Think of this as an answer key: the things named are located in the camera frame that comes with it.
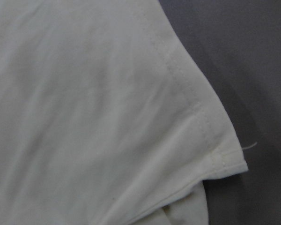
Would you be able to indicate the cream long-sleeve printed shirt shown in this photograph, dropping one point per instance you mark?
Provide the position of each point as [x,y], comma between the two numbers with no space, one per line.
[105,119]

